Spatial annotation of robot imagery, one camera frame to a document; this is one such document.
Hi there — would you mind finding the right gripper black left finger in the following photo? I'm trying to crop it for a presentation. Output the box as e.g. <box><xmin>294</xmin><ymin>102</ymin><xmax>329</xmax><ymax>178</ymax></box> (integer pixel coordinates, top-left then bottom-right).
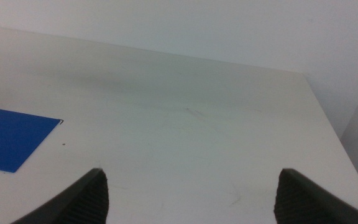
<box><xmin>10</xmin><ymin>167</ymin><xmax>110</xmax><ymax>224</ymax></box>

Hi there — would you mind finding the blue rectangular mat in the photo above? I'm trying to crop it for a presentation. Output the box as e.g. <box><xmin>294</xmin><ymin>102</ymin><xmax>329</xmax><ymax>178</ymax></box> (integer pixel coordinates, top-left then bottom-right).
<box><xmin>0</xmin><ymin>105</ymin><xmax>65</xmax><ymax>174</ymax></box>

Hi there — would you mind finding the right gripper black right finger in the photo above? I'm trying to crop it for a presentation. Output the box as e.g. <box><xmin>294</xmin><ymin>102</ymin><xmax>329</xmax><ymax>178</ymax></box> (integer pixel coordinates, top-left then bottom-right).
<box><xmin>273</xmin><ymin>168</ymin><xmax>358</xmax><ymax>224</ymax></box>

